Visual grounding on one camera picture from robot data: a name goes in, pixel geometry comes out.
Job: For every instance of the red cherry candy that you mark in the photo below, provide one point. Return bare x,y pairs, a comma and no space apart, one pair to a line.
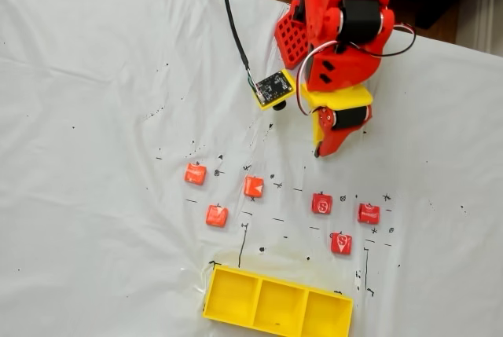
322,204
368,213
341,243

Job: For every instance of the orange candy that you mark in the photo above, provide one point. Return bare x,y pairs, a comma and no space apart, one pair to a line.
253,187
195,174
217,217

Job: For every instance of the yellow three-compartment box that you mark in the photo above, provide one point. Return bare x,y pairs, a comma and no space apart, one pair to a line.
236,297

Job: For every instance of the black table clamp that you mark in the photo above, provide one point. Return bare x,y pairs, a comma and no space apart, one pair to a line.
299,9

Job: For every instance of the white plastic table cover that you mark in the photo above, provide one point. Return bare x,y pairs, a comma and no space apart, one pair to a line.
98,117

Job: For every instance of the camera board on yellow mount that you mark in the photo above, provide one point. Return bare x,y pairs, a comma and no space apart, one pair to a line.
271,89

